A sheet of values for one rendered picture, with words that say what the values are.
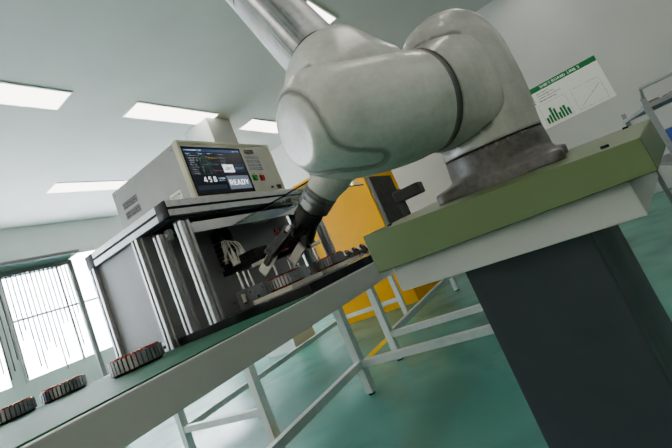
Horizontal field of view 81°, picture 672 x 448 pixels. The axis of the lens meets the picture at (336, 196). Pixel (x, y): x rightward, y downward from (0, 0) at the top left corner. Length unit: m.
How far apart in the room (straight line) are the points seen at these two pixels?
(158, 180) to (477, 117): 1.04
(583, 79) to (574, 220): 5.83
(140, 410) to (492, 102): 0.58
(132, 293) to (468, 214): 1.04
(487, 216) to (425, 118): 0.14
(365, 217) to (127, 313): 3.81
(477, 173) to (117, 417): 0.54
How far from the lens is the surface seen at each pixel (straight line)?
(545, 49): 6.41
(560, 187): 0.48
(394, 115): 0.48
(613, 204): 0.50
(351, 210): 4.95
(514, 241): 0.53
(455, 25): 0.64
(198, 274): 1.09
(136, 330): 1.36
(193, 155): 1.32
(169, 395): 0.58
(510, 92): 0.63
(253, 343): 0.67
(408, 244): 0.56
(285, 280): 1.11
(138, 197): 1.47
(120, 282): 1.37
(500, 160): 0.61
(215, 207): 1.23
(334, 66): 0.50
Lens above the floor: 0.79
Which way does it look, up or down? 9 degrees up
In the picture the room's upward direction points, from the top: 24 degrees counter-clockwise
